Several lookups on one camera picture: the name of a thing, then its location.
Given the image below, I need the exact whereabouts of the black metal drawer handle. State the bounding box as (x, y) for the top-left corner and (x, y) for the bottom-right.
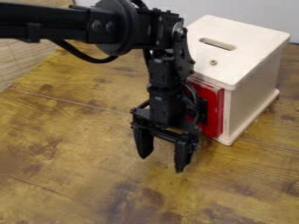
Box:
(133, 99), (208, 127)

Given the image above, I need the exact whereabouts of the red drawer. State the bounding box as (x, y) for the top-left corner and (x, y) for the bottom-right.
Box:
(188, 76), (224, 138)

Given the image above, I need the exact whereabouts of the white wooden drawer cabinet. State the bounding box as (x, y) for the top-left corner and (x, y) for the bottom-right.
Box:
(188, 15), (290, 145)

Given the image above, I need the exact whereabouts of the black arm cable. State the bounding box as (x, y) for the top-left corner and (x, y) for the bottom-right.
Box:
(53, 38), (120, 65)

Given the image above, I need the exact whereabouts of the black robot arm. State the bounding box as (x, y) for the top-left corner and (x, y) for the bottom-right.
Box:
(0, 0), (202, 172)

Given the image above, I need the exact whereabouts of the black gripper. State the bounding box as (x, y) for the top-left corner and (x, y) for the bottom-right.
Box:
(131, 83), (202, 173)

